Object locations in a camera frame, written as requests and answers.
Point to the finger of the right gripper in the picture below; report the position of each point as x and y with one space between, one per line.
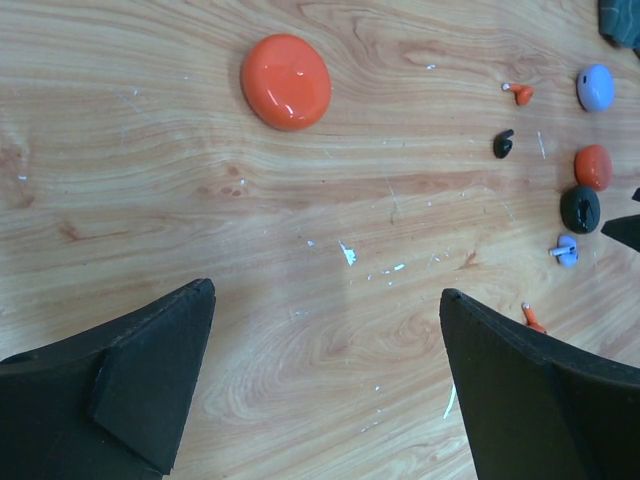
625 230

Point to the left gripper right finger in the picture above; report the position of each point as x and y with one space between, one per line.
535 407

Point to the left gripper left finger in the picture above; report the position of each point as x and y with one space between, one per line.
110 402

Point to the orange earbud charging case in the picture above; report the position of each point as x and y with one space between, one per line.
286 82

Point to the black earbud charging case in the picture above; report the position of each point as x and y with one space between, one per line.
580 209

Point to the lilac earbud charging case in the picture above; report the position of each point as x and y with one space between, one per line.
595 88

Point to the lilac earbud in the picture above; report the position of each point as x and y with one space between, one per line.
565 251

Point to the orange earbud front centre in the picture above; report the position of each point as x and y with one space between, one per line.
531 320

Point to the black earbud centre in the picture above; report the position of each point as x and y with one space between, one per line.
502 144

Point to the orange earbud near tray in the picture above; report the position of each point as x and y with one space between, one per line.
522 93

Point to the grey checked cloth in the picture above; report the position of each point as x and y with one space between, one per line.
618 21

